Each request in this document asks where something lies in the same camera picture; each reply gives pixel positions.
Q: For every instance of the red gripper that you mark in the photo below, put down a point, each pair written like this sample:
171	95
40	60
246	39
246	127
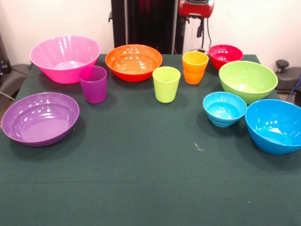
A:
197	10

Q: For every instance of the small red bowl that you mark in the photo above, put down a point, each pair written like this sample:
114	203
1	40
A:
223	55

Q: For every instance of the orange cup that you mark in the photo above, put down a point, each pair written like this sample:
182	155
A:
194	75

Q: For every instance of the green cup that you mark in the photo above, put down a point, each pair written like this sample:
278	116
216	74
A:
165	87

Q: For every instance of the orange bowl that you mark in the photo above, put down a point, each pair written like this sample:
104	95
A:
134	61

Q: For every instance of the green bowl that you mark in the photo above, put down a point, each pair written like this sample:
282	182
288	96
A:
247	77

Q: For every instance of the small blue bowl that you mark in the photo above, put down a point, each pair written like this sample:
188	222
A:
223	110

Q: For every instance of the dark grey stand base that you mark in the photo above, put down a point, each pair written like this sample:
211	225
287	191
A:
289	77
14	77

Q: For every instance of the purple cup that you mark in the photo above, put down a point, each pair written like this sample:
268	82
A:
94	89

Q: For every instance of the large blue bowl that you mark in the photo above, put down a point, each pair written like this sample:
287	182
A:
270	122

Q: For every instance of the large pink bowl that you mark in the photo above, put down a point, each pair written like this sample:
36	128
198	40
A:
63	51

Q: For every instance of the dark green tablecloth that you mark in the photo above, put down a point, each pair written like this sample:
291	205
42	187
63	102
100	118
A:
141	164

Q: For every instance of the purple bowl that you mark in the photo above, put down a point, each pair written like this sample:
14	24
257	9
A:
40	120

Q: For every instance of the black device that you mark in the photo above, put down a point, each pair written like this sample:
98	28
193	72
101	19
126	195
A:
3	58

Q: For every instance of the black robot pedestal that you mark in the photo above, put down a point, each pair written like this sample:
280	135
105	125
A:
145	23

